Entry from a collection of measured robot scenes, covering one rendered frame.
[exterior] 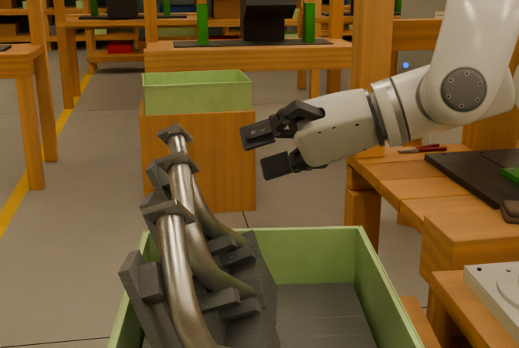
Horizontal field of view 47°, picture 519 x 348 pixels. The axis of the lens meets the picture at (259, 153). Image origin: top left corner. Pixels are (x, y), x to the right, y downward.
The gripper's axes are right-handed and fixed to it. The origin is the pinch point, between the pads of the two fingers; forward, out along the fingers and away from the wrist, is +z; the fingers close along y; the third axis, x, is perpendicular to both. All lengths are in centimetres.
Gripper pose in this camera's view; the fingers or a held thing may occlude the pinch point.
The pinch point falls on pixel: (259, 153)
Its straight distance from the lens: 77.7
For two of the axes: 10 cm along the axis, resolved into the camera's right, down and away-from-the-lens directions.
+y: -2.8, -4.3, -8.6
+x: 1.9, 8.5, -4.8
